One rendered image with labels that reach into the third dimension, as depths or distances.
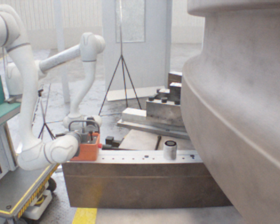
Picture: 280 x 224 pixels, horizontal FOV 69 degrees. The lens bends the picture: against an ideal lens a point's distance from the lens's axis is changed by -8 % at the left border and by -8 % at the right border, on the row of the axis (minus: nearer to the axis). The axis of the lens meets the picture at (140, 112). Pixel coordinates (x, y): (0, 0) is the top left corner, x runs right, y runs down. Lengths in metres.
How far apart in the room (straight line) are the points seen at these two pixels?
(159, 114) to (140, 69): 2.28
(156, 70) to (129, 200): 3.42
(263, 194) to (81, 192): 1.09
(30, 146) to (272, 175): 0.92
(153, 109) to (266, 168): 1.71
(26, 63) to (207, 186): 1.21
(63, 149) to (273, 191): 0.76
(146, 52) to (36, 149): 3.64
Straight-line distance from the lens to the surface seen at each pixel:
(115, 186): 1.42
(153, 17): 4.43
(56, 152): 0.96
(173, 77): 3.46
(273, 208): 0.71
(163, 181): 1.39
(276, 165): 0.66
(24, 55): 0.97
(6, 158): 2.05
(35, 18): 14.54
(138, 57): 4.38
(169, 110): 2.21
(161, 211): 1.54
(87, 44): 1.48
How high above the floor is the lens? 1.45
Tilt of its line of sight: 23 degrees down
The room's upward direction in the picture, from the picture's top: straight up
